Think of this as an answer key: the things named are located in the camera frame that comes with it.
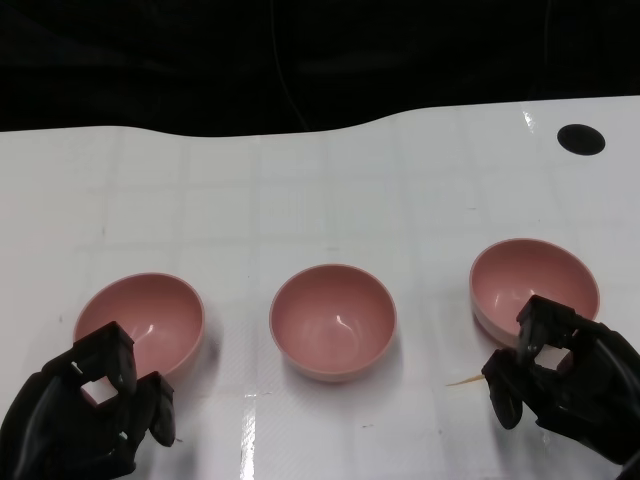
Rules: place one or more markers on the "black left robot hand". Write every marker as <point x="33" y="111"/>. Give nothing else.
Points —
<point x="50" y="425"/>

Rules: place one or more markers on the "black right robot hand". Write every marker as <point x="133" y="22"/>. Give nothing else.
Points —
<point x="600" y="390"/>

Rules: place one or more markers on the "pink plastic bowl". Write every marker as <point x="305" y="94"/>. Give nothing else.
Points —
<point x="332" y="325"/>
<point x="160" y="310"/>
<point x="520" y="280"/>

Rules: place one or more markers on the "brown wood sliver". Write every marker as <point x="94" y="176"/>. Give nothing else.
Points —
<point x="465" y="381"/>

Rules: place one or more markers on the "black round table grommet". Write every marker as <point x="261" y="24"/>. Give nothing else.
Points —
<point x="581" y="140"/>

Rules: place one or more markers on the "black backdrop cloth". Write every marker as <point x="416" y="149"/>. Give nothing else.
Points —
<point x="150" y="60"/>

